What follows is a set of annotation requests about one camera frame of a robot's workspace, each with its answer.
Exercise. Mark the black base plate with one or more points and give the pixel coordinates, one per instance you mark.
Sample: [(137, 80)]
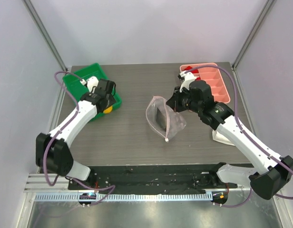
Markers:
[(159, 179)]

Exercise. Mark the clear zip top bag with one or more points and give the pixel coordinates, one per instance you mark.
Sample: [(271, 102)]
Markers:
[(175, 121)]

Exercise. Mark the yellow fake fruit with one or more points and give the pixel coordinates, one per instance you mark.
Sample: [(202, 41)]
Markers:
[(108, 110)]

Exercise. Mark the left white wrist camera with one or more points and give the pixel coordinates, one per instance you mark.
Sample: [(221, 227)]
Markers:
[(91, 83)]

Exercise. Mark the grey fake fish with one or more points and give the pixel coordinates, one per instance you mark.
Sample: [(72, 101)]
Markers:
[(161, 118)]

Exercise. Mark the red fake food piece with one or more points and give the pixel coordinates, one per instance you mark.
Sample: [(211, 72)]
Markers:
[(188, 69)]

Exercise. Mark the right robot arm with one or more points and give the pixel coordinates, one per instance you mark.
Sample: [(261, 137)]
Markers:
[(270, 171)]

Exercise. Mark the white cloth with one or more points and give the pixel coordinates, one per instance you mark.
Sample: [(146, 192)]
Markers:
[(216, 136)]

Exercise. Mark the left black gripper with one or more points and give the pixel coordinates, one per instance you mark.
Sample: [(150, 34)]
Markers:
[(112, 101)]

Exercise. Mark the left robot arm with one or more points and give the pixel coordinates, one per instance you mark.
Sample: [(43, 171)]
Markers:
[(53, 149)]

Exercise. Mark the aluminium front rail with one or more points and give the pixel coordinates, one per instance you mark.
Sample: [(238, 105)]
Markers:
[(69, 190)]

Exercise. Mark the pink compartment tray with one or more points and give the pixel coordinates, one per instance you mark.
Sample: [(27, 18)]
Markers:
[(213, 77)]

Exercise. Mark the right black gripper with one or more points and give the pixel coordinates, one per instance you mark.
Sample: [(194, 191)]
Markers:
[(173, 102)]

